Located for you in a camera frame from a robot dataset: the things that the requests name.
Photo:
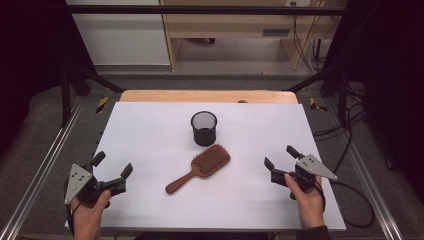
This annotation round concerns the aluminium rail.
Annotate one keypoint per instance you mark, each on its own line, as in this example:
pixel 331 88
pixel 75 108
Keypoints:
pixel 40 173
pixel 373 193

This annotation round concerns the brown wooden hairbrush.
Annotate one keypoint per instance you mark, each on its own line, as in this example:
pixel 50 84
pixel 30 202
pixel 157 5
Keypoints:
pixel 210 160

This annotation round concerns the person's right hand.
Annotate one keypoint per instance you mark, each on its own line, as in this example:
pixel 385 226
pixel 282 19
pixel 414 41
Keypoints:
pixel 310 208

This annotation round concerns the light wooden table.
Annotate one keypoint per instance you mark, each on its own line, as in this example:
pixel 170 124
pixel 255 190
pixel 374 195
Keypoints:
pixel 200 96

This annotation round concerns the light wooden desk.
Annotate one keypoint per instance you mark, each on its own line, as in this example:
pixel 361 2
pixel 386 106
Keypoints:
pixel 226 25

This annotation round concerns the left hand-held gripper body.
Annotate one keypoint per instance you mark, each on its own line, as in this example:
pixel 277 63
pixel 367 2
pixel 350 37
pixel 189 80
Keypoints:
pixel 78 181

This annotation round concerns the black curtain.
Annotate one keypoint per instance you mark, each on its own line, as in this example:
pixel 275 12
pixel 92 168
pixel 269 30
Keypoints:
pixel 30 66
pixel 393 83

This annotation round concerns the black horizontal frame bar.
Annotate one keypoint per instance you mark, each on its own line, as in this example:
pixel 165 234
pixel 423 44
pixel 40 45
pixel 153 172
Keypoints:
pixel 200 9

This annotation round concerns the black mesh cup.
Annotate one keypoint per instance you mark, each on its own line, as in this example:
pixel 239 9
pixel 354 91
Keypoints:
pixel 204 136

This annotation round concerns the person's left hand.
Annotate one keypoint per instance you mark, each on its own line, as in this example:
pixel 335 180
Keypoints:
pixel 88 220

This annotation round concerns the white table board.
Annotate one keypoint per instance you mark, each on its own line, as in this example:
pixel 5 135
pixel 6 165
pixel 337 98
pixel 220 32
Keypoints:
pixel 150 150

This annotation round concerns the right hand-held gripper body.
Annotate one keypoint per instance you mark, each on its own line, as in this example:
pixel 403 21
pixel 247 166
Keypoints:
pixel 313 166

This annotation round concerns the yellow black tape marker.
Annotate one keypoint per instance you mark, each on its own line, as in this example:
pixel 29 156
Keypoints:
pixel 315 105
pixel 102 104

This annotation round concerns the white cabinet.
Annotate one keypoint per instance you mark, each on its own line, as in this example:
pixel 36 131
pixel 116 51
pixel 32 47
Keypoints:
pixel 123 40

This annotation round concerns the black metal stand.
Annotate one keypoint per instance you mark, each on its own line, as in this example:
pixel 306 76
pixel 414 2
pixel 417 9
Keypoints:
pixel 342 96
pixel 66 93

